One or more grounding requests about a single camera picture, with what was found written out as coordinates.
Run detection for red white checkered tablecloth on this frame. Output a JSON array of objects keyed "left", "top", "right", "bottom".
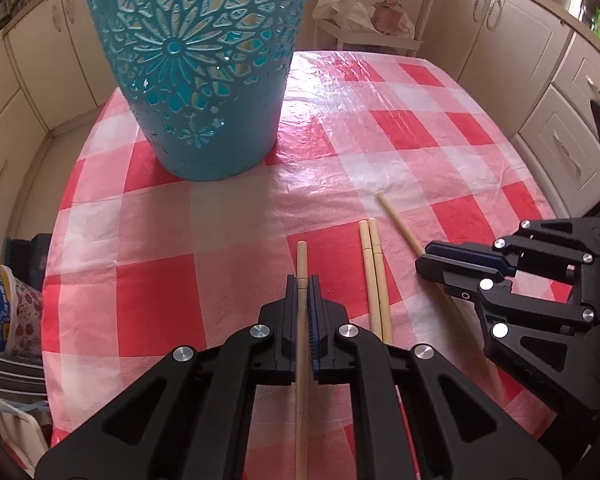
[{"left": 41, "top": 50, "right": 581, "bottom": 480}]

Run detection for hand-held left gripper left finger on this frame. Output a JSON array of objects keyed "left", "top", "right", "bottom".
[{"left": 34, "top": 274, "right": 301, "bottom": 480}]

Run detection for striped cloth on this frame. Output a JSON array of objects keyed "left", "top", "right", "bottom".
[{"left": 0, "top": 349, "right": 47, "bottom": 392}]

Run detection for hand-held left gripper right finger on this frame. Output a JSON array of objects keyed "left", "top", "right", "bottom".
[{"left": 307, "top": 274, "right": 566, "bottom": 480}]

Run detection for teal cut-out utensil holder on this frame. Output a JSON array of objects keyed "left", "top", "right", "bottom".
[{"left": 77, "top": 0, "right": 317, "bottom": 182}]

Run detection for floral print bag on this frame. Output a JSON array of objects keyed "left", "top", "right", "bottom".
[{"left": 4, "top": 269, "right": 47, "bottom": 359}]

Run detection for wooden chopstick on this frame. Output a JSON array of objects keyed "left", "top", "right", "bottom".
[
  {"left": 368, "top": 217, "right": 396, "bottom": 347},
  {"left": 294, "top": 241, "right": 314, "bottom": 480},
  {"left": 376, "top": 193, "right": 507, "bottom": 407},
  {"left": 358, "top": 220, "right": 384, "bottom": 342}
]

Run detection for white shelf rack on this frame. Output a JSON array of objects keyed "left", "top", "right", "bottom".
[{"left": 310, "top": 0, "right": 442, "bottom": 59}]

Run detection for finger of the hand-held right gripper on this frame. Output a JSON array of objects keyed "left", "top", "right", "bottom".
[
  {"left": 414, "top": 255, "right": 589, "bottom": 412},
  {"left": 424, "top": 216, "right": 600, "bottom": 282}
]

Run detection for dark storage box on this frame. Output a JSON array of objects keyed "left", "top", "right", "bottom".
[{"left": 5, "top": 232, "right": 54, "bottom": 292}]

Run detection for cream kitchen cabinets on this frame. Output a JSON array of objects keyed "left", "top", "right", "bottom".
[
  {"left": 420, "top": 0, "right": 600, "bottom": 243},
  {"left": 0, "top": 0, "right": 122, "bottom": 242}
]

